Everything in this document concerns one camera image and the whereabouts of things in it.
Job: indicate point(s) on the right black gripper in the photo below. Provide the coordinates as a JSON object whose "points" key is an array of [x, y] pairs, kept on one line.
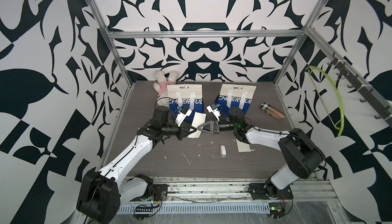
{"points": [[215, 125]]}

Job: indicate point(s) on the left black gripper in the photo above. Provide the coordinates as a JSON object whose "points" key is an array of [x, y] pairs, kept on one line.
{"points": [[179, 135]]}

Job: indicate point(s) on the white paper receipt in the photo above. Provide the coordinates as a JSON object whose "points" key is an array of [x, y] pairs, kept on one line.
{"points": [[243, 147], [198, 120]]}

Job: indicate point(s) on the small white stapler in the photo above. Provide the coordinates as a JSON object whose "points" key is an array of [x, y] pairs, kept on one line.
{"points": [[223, 151]]}

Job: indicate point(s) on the blue white paper bag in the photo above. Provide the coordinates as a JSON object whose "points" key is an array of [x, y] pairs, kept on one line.
{"points": [[231, 96], [188, 95]]}

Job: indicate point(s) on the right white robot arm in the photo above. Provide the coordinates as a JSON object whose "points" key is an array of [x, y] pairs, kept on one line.
{"points": [[301, 155]]}

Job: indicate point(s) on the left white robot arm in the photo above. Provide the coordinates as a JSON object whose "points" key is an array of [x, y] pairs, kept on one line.
{"points": [[104, 191]]}

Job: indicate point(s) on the white pink plush bunny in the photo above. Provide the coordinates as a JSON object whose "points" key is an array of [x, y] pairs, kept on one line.
{"points": [[162, 82]]}

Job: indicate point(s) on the black connector strip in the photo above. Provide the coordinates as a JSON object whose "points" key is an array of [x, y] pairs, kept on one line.
{"points": [[142, 211]]}

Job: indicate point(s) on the green lit circuit board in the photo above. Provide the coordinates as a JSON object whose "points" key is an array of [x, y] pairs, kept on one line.
{"points": [[277, 211]]}

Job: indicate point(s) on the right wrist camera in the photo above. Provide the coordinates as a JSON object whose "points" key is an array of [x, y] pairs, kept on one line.
{"points": [[214, 109]]}

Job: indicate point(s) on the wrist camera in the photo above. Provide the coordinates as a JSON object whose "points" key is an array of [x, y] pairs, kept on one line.
{"points": [[183, 112], [214, 109]]}

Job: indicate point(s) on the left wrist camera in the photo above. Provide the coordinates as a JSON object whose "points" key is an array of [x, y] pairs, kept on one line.
{"points": [[183, 112]]}

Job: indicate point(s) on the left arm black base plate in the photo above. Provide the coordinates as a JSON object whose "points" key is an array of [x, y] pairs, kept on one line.
{"points": [[156, 192]]}

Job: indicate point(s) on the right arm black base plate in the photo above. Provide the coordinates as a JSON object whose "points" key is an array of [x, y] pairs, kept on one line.
{"points": [[267, 191]]}

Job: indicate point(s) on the slotted grey cable duct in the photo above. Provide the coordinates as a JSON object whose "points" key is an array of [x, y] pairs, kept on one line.
{"points": [[213, 208]]}

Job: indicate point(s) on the black wall hook rack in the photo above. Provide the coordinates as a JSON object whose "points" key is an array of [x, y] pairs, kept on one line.
{"points": [[359, 84]]}

